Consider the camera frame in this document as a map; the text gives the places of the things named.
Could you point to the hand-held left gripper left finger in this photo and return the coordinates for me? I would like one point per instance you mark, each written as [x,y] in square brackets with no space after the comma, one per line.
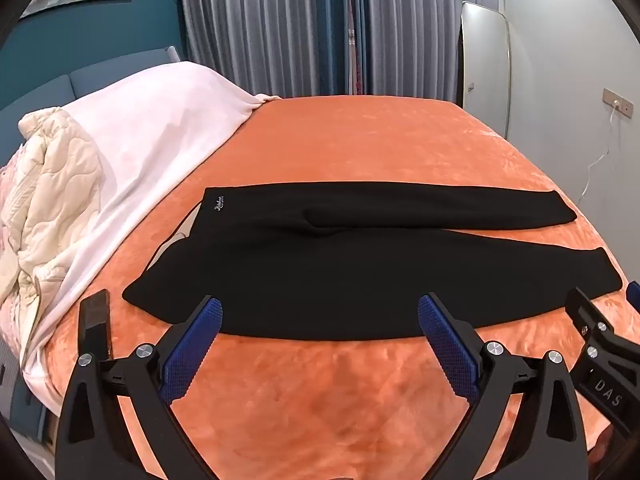
[192,347]

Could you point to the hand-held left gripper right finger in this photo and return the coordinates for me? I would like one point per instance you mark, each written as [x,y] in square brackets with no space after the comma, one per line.
[447,347]

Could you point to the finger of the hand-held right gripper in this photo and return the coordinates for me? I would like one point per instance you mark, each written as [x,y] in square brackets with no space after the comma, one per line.
[634,296]
[587,312]

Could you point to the black pants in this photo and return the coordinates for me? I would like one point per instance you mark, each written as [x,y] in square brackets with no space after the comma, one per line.
[350,270]

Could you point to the black phone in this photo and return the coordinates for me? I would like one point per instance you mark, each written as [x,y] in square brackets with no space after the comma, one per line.
[95,327]

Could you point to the white bed sheet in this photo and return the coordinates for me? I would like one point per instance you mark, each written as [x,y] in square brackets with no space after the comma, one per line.
[150,160]

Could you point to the cream quilted comforter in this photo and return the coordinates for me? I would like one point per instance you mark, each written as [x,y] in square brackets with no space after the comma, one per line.
[50,195]

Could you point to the orange plush blanket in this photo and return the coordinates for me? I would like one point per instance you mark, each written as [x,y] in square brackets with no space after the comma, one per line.
[375,150]

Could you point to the white standing mirror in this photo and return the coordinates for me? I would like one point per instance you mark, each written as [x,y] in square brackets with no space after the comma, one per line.
[484,65]

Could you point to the blue padded headboard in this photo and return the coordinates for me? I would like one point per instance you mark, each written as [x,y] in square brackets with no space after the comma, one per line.
[95,80]

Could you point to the grey curtain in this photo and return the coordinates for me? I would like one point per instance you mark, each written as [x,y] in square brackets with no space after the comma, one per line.
[430,25]
[265,25]

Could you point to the blue curtain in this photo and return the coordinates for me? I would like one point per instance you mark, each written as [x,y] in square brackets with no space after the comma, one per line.
[356,30]

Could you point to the wall socket with plug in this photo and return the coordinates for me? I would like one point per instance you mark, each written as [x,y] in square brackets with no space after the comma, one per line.
[620,103]

